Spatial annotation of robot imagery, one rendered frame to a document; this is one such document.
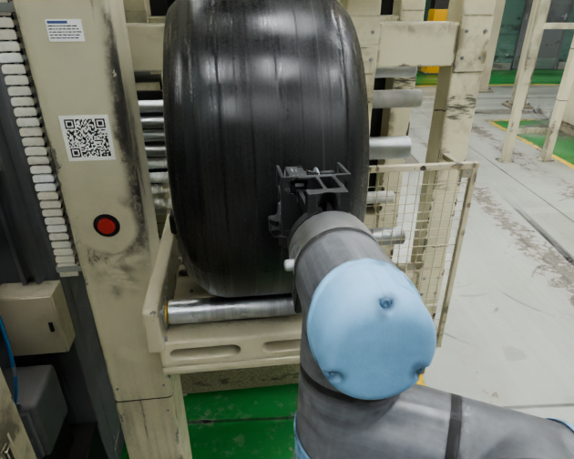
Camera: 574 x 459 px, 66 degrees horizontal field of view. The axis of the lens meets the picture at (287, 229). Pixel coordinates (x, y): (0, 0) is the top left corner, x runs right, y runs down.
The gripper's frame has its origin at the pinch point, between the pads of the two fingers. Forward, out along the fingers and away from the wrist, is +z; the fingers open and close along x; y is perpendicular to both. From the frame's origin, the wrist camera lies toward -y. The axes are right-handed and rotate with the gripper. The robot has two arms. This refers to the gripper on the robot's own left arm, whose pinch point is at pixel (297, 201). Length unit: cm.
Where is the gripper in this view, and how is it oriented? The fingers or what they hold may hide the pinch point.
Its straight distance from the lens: 59.4
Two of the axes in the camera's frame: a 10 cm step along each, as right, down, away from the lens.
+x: -9.9, 0.6, -1.0
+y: -0.2, -9.3, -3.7
